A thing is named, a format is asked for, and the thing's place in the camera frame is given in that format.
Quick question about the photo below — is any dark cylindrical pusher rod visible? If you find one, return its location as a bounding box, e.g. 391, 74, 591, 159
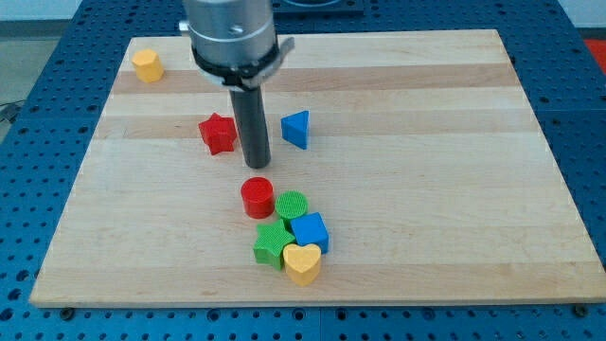
229, 87, 271, 169

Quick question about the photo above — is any red star block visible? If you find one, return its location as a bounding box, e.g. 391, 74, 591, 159
198, 113, 237, 155

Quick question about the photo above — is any yellow hexagon block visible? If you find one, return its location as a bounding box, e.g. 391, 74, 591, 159
132, 49, 164, 83

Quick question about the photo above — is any green star block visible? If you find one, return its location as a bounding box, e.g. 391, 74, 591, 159
253, 219, 295, 271

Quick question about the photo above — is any blue triangle block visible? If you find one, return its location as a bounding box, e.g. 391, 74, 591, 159
280, 111, 310, 150

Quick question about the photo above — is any red cylinder block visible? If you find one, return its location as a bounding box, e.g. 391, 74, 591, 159
241, 177, 275, 219

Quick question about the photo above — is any green cylinder block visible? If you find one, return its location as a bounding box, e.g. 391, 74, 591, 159
275, 190, 309, 222

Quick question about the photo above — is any blue cube block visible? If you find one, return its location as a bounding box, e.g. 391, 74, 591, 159
290, 212, 330, 254

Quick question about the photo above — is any yellow heart block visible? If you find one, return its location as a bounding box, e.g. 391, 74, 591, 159
282, 243, 322, 286

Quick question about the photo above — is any wooden board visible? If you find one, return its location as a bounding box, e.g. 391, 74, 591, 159
30, 30, 605, 308

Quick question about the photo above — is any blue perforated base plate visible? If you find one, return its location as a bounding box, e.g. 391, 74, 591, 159
1, 0, 605, 340

